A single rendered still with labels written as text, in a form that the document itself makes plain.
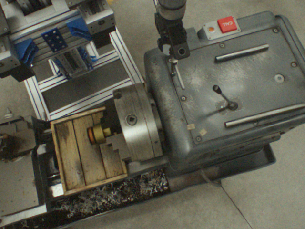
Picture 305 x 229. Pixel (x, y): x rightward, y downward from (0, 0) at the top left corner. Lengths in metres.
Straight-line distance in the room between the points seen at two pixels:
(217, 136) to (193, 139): 0.08
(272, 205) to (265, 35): 1.47
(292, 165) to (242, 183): 0.42
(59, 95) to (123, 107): 1.29
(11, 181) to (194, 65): 0.92
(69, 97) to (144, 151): 1.28
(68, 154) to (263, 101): 0.89
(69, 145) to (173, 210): 1.08
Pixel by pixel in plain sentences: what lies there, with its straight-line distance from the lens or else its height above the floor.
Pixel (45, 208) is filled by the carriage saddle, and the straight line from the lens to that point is 1.35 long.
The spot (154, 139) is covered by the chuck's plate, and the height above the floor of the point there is 1.19.
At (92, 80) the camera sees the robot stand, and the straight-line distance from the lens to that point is 2.23.
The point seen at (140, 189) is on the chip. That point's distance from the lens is 1.59.
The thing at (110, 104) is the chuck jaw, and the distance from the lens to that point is 1.05.
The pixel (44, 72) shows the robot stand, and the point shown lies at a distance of 2.38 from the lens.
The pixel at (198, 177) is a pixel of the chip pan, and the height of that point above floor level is 0.54.
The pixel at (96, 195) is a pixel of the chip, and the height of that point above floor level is 0.58.
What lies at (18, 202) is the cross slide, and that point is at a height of 0.97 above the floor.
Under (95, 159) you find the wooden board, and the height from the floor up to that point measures 0.88.
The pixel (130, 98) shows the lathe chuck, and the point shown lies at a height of 1.23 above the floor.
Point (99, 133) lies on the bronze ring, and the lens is 1.11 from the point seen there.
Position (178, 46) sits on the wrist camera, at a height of 1.49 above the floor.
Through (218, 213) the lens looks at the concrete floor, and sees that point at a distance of 2.22.
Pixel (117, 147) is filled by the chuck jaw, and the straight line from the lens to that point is 1.10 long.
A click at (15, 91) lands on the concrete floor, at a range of 2.66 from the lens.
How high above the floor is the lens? 2.18
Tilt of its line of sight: 72 degrees down
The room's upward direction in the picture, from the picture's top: 6 degrees counter-clockwise
